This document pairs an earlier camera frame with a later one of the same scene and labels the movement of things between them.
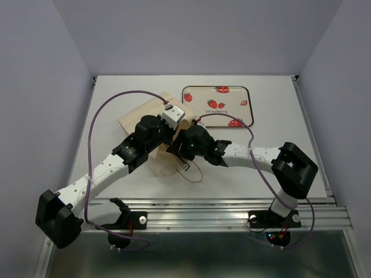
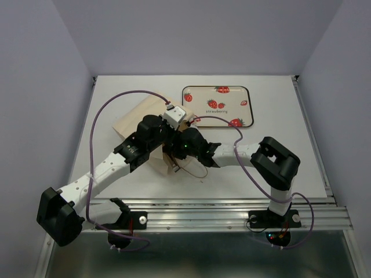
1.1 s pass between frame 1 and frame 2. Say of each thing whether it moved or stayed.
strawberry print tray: stayed
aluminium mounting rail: stayed
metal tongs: moved
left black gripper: stayed
